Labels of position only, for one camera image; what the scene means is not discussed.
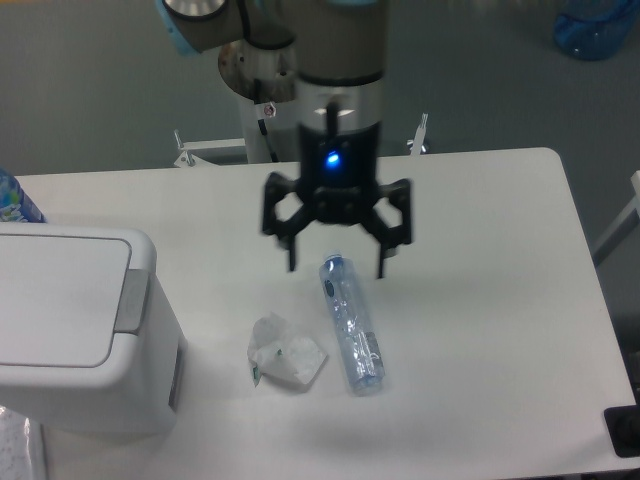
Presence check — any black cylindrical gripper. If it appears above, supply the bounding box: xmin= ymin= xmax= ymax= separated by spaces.
xmin=259 ymin=74 xmax=414 ymax=281

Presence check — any white push-top trash can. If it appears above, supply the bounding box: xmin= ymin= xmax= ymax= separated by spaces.
xmin=1 ymin=223 xmax=187 ymax=434

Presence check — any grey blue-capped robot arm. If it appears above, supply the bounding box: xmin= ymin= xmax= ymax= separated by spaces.
xmin=156 ymin=1 xmax=412 ymax=269

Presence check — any metal clamp screw right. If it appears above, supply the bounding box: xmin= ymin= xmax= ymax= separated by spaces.
xmin=406 ymin=113 xmax=430 ymax=156

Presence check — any clear crushed plastic bottle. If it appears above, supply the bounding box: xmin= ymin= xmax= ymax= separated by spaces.
xmin=319 ymin=253 xmax=385 ymax=396

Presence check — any crumpled white paper wrapper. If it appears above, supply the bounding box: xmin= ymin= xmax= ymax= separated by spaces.
xmin=247 ymin=313 xmax=327 ymax=387

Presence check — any blue plastic water jug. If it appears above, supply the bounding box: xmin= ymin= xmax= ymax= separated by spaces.
xmin=552 ymin=1 xmax=639 ymax=61

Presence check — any blue labelled drink bottle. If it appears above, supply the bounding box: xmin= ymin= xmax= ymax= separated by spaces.
xmin=0 ymin=169 xmax=47 ymax=223

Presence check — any black device at table edge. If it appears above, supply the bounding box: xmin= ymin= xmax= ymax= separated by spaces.
xmin=604 ymin=405 xmax=639 ymax=458

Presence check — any white speckled bag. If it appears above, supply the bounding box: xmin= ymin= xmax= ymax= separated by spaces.
xmin=1 ymin=406 xmax=48 ymax=479

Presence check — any black cable on pedestal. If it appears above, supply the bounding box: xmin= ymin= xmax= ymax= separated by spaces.
xmin=252 ymin=77 xmax=280 ymax=163

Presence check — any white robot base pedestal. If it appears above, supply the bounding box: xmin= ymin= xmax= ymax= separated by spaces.
xmin=237 ymin=96 xmax=300 ymax=164

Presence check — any white table clamp bracket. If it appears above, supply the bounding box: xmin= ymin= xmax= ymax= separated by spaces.
xmin=173 ymin=129 xmax=248 ymax=168

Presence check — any white frame at right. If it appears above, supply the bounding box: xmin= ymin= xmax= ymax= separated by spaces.
xmin=591 ymin=171 xmax=639 ymax=268

